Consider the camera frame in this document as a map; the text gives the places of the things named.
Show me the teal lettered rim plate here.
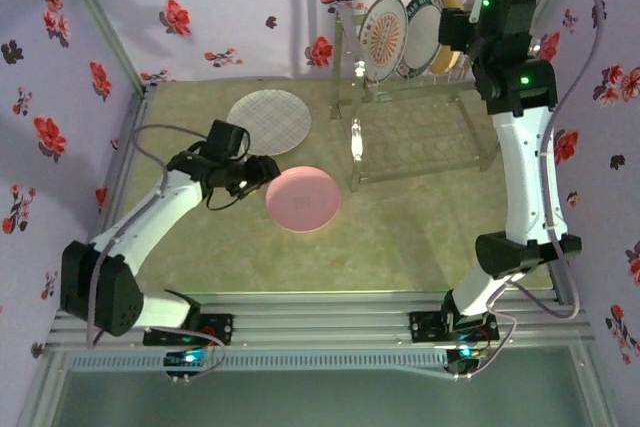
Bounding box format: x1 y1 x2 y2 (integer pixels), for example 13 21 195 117
394 0 446 79

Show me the plain pink plate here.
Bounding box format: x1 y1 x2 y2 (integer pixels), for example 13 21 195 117
264 165 342 234

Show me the white grid line plate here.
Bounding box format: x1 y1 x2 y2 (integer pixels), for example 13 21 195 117
226 88 312 157

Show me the orange sunburst pattern plate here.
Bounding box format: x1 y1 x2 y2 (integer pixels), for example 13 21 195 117
357 0 409 83

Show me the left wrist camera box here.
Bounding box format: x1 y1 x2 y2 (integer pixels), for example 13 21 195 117
206 119 251 161

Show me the left arm lilac cable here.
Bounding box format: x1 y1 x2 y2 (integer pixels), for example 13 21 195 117
85 124 251 381

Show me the chrome wire dish rack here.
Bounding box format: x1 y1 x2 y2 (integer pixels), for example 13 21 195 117
327 0 506 193

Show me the aluminium side frame rail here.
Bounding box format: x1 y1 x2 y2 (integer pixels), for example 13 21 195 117
82 84 156 311

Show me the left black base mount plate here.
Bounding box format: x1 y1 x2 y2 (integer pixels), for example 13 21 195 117
143 314 235 347

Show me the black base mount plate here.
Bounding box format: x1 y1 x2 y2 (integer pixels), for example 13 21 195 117
143 314 235 347
408 310 500 346

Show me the aluminium mounting rail beam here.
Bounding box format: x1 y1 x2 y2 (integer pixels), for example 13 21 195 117
47 291 594 351

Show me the grey slotted cable duct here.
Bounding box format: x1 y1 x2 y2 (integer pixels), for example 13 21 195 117
67 349 450 373

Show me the aluminium corner frame post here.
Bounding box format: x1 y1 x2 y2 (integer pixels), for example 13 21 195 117
49 0 152 94

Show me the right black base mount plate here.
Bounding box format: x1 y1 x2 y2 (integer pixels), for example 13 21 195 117
408 310 500 346

